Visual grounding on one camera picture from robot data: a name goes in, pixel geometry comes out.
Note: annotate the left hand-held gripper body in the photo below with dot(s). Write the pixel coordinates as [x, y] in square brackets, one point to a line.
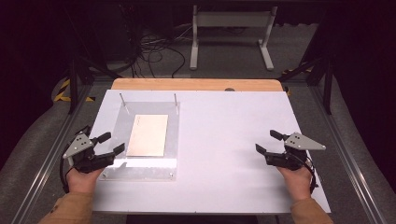
[81, 146]

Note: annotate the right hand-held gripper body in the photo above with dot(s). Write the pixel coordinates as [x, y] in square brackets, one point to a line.
[299, 143]

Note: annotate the person's left hand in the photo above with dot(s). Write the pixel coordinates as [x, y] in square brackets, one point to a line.
[82, 181]

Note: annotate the person's right hand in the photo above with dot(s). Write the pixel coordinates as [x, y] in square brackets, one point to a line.
[295, 183]

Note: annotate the beige rectangular board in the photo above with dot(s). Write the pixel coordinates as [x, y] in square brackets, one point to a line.
[148, 135]

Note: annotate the white table cover sheet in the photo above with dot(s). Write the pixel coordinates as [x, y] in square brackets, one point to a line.
[224, 149]

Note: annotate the thin metal rod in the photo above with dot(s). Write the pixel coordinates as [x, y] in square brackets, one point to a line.
[176, 103]
[124, 102]

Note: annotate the yellow black floor tape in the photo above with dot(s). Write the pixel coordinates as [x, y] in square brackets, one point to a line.
[63, 93]

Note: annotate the black metal stand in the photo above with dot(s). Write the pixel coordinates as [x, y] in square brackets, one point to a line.
[325, 81]
[74, 84]

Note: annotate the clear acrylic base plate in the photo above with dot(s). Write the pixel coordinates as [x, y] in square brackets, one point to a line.
[146, 169]

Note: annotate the aluminium frame rail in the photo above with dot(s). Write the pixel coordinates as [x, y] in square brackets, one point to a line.
[345, 155]
[46, 161]

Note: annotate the white metal stand frame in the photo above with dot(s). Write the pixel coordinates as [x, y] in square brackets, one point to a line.
[230, 19]

